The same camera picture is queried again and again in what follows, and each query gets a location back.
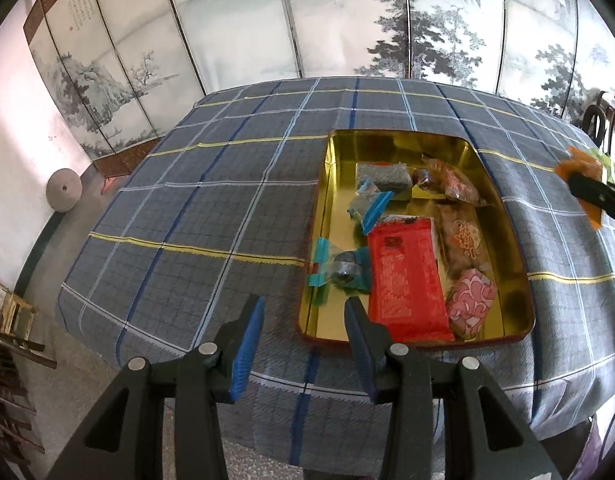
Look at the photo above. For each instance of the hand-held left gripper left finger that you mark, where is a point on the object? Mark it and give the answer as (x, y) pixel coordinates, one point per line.
(245, 345)

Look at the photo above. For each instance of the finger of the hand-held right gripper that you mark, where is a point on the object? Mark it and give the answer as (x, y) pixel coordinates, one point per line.
(602, 197)

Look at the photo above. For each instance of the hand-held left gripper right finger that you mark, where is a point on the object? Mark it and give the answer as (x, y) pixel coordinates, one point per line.
(361, 347)

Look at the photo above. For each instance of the orange snack packet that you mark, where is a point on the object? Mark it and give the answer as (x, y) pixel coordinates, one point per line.
(580, 164)

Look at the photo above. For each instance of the red snack packet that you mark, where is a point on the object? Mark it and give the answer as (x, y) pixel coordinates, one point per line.
(407, 285)

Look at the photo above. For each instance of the teal dark ball candy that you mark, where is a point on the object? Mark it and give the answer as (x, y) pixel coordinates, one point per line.
(345, 267)

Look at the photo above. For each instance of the pink patterned packet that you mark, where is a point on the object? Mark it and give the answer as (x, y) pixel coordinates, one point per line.
(470, 302)

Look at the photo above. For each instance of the blue candy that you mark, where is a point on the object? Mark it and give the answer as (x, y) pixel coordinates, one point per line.
(372, 207)

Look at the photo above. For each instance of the large clear bag orange nuts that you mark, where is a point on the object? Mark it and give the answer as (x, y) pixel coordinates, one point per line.
(462, 245)

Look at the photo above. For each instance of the small clear bag orange balls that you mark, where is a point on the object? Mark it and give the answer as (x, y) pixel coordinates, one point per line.
(458, 182)

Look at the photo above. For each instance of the clear packet dark snack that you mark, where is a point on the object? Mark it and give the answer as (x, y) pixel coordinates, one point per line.
(382, 177)

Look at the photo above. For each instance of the red tin box gold inside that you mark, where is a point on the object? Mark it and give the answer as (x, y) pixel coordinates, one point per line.
(347, 160)

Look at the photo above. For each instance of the dark wooden chair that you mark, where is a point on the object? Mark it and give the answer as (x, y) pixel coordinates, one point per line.
(595, 115)

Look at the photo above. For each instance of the blue plaid tablecloth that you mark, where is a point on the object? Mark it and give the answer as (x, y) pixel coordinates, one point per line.
(212, 220)

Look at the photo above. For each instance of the grey round disc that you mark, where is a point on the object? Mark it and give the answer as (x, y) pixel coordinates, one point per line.
(64, 190)

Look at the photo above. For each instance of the dark wooden furniture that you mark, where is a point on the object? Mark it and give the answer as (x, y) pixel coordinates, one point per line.
(7, 400)

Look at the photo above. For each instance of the painted folding screen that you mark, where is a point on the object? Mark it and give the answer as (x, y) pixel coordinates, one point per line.
(237, 20)

